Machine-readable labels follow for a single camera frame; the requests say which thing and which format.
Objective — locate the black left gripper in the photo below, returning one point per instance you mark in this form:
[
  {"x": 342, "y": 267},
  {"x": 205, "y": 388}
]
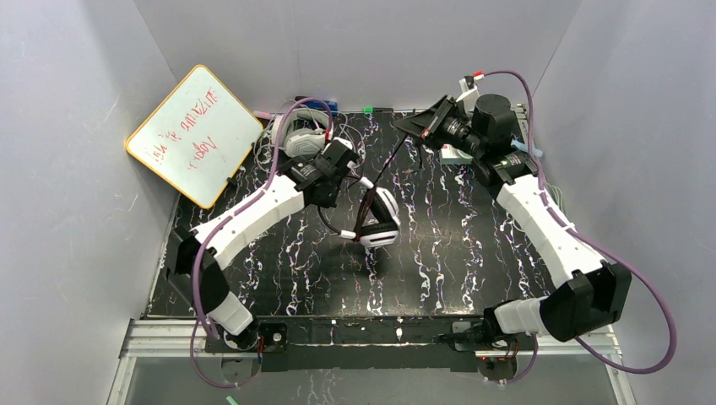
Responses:
[{"x": 340, "y": 161}]

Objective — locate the small white red box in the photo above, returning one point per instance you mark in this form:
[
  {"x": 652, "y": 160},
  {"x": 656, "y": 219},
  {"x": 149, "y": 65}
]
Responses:
[{"x": 450, "y": 155}]

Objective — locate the yellow framed whiteboard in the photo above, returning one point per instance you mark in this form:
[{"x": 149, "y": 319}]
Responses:
[{"x": 197, "y": 138}]

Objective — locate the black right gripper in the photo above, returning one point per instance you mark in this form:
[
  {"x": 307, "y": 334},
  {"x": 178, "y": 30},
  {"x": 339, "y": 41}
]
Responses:
[{"x": 437, "y": 122}]

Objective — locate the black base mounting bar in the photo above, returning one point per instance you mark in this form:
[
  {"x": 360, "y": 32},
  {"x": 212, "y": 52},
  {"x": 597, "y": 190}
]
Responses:
[{"x": 368, "y": 342}]

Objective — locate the green black marker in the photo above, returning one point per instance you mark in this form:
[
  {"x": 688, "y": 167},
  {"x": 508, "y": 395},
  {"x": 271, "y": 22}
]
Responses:
[{"x": 374, "y": 110}]

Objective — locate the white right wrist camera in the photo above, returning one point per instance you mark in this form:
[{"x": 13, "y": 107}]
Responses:
[{"x": 469, "y": 91}]

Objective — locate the light blue pen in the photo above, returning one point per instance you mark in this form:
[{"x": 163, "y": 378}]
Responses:
[{"x": 525, "y": 148}]

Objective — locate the blue marker pen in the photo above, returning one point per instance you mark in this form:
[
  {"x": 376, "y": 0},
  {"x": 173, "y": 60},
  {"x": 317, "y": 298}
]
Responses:
[{"x": 320, "y": 105}]

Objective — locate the black and white headphones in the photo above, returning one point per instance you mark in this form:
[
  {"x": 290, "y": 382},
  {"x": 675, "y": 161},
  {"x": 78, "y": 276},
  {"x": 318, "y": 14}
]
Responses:
[{"x": 385, "y": 211}]

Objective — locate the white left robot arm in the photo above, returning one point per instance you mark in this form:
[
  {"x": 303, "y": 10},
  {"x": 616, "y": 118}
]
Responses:
[{"x": 196, "y": 259}]

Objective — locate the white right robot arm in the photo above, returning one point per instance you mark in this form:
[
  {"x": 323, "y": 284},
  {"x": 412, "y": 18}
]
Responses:
[{"x": 590, "y": 291}]

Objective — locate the grey white headphones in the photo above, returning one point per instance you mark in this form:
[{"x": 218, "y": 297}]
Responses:
[{"x": 301, "y": 141}]

